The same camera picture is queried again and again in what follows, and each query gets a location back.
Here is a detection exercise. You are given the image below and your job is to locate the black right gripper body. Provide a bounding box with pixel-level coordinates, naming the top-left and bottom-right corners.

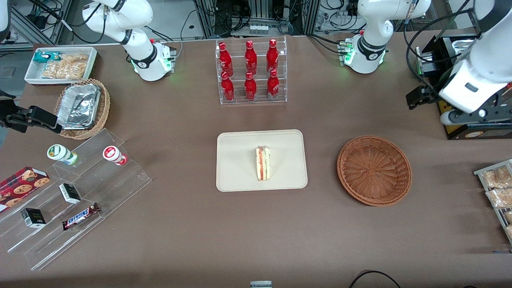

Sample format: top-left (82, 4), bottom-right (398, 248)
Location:
top-left (0, 91), bottom-right (19, 129)

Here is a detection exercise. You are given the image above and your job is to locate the triangular sandwich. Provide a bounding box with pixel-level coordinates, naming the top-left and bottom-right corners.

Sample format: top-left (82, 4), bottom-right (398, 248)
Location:
top-left (256, 146), bottom-right (271, 182)

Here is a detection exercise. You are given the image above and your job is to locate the silver foil tray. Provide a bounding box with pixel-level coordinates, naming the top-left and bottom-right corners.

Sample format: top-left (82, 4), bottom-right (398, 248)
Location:
top-left (57, 83), bottom-right (101, 130)

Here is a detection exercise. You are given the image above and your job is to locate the light tan wicker basket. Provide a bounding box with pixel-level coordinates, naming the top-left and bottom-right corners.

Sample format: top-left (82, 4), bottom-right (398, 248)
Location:
top-left (54, 78), bottom-right (111, 140)

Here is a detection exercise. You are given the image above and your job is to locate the round brown wicker basket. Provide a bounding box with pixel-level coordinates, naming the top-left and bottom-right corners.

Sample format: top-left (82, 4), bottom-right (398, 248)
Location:
top-left (337, 136), bottom-right (412, 207)

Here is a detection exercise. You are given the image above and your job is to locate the beige rectangular serving tray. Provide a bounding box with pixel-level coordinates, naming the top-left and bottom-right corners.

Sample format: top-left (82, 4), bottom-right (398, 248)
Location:
top-left (216, 129), bottom-right (308, 192)

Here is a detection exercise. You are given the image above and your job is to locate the silver metal device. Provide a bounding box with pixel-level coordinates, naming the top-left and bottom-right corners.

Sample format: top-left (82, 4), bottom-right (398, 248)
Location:
top-left (415, 47), bottom-right (439, 77)

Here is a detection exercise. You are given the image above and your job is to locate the green label yogurt bottle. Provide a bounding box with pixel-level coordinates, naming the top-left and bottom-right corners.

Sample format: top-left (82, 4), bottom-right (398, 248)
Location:
top-left (47, 144), bottom-right (78, 166)

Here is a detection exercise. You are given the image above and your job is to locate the white rectangular snack bin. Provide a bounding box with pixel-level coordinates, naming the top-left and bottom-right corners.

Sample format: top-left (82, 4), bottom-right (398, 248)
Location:
top-left (24, 46), bottom-right (98, 86)

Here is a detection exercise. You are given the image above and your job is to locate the clear bag of chips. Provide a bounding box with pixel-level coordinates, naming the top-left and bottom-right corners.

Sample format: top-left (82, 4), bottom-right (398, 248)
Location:
top-left (42, 54), bottom-right (90, 80)

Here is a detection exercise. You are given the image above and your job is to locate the teal snack packet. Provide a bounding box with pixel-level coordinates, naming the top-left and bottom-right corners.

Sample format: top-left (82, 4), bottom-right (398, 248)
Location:
top-left (33, 51), bottom-right (63, 64)

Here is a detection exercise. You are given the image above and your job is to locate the red cookie box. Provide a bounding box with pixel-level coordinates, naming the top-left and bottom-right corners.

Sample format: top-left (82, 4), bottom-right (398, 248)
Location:
top-left (0, 166), bottom-right (50, 213)

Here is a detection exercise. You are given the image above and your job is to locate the red label yogurt bottle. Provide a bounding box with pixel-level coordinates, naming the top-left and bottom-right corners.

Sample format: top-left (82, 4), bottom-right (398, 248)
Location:
top-left (102, 146), bottom-right (128, 166)

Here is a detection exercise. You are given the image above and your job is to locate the small black carton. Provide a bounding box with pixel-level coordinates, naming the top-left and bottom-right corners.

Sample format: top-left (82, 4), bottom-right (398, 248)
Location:
top-left (21, 208), bottom-right (46, 229)
top-left (59, 183), bottom-right (81, 205)

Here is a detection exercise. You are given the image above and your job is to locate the clear acrylic step display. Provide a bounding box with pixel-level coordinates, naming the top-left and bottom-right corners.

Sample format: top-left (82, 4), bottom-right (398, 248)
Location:
top-left (0, 128), bottom-right (152, 271)

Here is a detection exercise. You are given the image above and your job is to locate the Snickers chocolate bar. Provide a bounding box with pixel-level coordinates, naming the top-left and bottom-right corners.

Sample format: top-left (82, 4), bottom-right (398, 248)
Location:
top-left (62, 202), bottom-right (100, 231)

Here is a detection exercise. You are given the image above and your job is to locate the red soda bottle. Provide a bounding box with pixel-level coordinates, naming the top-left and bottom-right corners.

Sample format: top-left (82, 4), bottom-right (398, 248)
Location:
top-left (267, 69), bottom-right (280, 100)
top-left (218, 42), bottom-right (234, 77)
top-left (244, 40), bottom-right (258, 76)
top-left (244, 71), bottom-right (258, 101)
top-left (220, 71), bottom-right (236, 102)
top-left (266, 38), bottom-right (280, 74)

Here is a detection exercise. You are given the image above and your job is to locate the clear acrylic bottle rack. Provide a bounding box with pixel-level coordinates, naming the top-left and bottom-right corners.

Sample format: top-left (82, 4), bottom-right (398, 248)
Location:
top-left (215, 36), bottom-right (288, 105)

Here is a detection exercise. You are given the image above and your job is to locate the grey wrist camera black bracket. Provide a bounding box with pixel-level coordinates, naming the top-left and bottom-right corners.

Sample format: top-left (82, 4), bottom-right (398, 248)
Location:
top-left (440, 94), bottom-right (512, 127)

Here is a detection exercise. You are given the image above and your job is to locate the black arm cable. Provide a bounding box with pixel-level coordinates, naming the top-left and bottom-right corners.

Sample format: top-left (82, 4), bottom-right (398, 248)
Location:
top-left (403, 0), bottom-right (482, 93)

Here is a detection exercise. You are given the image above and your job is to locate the grey wire rack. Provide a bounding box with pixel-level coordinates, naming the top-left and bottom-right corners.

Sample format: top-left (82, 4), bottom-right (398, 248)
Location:
top-left (474, 159), bottom-right (512, 245)

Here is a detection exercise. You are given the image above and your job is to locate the black table edge cable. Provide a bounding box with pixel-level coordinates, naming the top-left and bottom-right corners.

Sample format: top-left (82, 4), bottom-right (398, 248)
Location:
top-left (348, 270), bottom-right (402, 288)

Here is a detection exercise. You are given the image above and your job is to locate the aluminium frame rack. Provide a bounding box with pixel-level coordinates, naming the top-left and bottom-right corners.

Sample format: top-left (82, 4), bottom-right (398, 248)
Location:
top-left (191, 0), bottom-right (321, 37)

